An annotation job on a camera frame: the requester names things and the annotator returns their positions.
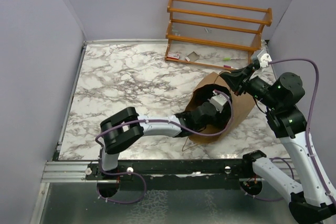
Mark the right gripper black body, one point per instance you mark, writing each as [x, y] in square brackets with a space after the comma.
[249, 71]

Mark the brown paper bag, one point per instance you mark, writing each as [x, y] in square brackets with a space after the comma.
[242, 105]

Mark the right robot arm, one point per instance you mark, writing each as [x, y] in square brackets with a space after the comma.
[311, 200]

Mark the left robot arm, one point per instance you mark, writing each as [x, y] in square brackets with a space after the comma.
[124, 128]

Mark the green marker pen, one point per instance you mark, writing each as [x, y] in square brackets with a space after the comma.
[233, 58]

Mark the small open cardboard box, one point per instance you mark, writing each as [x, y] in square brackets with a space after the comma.
[192, 57]

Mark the wooden shelf rack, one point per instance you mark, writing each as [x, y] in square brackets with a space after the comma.
[219, 25]

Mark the red white small box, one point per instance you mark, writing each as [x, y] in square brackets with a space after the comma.
[173, 55]

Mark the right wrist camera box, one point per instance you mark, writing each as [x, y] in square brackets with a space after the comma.
[261, 59]

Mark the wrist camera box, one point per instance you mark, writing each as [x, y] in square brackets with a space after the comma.
[261, 59]
[218, 100]

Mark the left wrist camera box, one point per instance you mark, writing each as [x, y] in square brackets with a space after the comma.
[218, 100]

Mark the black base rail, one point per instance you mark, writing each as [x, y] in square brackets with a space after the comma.
[174, 174]

